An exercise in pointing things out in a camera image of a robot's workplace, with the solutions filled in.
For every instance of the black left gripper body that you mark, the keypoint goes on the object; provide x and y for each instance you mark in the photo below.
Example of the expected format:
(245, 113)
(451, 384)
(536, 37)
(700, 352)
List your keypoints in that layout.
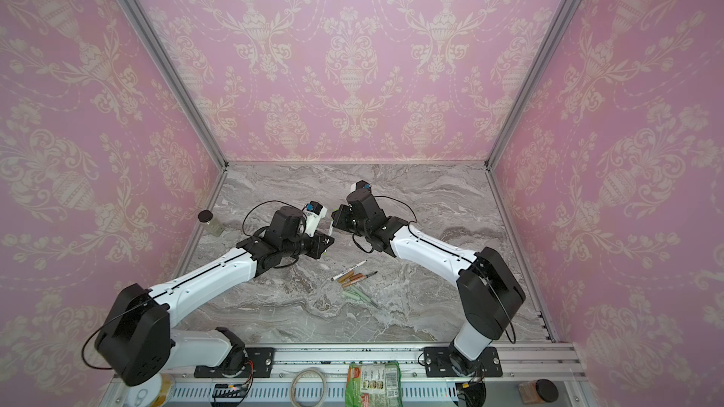
(313, 244)

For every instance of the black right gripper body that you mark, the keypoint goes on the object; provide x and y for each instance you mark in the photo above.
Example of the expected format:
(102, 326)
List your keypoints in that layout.
(342, 219)

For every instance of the brown pen cap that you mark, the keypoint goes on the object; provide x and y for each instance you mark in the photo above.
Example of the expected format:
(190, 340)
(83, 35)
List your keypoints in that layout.
(346, 277)

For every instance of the orange brown pen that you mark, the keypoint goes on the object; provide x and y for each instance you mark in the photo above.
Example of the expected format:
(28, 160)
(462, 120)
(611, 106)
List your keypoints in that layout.
(358, 278)

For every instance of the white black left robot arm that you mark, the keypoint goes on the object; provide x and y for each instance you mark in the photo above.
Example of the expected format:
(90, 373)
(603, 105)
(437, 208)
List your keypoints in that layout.
(139, 338)

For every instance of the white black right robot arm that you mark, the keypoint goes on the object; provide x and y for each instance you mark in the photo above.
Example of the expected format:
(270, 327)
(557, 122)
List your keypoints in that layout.
(489, 292)

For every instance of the white pen red label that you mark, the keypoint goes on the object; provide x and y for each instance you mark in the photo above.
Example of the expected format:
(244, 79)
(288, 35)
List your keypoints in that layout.
(346, 271)

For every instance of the pale green pen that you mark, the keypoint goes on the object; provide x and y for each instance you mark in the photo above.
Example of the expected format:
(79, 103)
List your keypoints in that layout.
(363, 297)

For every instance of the small jar black lid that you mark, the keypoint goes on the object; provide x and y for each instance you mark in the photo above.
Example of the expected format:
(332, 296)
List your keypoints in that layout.
(210, 223)

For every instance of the green snack packet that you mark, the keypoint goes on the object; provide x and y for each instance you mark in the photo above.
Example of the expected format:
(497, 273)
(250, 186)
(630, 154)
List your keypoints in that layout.
(374, 385)

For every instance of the brown jar black lid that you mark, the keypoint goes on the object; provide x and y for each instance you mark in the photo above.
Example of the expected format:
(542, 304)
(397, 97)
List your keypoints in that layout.
(538, 392)

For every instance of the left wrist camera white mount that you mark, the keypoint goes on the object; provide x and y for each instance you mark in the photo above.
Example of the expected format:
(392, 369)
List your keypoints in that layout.
(314, 212)

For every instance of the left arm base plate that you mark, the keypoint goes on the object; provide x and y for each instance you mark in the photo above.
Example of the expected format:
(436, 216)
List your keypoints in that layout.
(255, 362)

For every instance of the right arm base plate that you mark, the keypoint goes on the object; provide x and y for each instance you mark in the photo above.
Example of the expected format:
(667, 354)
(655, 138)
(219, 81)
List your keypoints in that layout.
(447, 362)

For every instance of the aluminium corner frame post left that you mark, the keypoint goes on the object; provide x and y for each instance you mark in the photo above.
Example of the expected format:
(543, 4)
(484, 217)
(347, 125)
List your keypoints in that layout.
(142, 24)

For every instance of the aluminium corner frame post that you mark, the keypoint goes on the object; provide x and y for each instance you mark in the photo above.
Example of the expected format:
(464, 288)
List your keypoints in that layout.
(142, 24)
(557, 28)

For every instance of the aluminium corner frame post right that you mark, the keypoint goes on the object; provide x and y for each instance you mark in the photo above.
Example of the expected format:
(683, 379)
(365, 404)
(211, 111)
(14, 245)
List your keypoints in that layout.
(557, 28)

